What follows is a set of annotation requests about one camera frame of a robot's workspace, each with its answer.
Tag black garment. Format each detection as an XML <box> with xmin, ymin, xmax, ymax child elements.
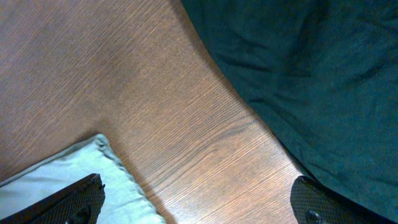
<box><xmin>183</xmin><ymin>0</ymin><xmax>397</xmax><ymax>221</ymax></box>

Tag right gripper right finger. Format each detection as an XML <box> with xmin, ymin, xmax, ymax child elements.
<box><xmin>290</xmin><ymin>175</ymin><xmax>395</xmax><ymax>224</ymax></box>

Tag khaki shorts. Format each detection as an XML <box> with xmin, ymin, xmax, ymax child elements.
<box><xmin>1</xmin><ymin>134</ymin><xmax>165</xmax><ymax>224</ymax></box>

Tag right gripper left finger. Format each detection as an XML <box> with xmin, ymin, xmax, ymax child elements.
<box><xmin>1</xmin><ymin>174</ymin><xmax>105</xmax><ymax>224</ymax></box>

